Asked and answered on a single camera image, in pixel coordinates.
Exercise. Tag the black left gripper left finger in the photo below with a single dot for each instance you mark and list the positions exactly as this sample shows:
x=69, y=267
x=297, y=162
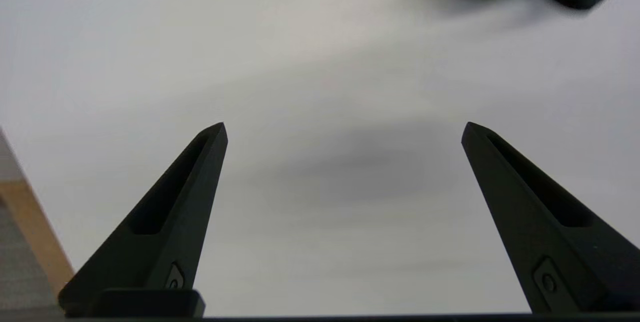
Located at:
x=170, y=222

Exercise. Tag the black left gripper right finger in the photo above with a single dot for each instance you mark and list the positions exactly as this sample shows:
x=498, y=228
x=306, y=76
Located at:
x=545, y=222

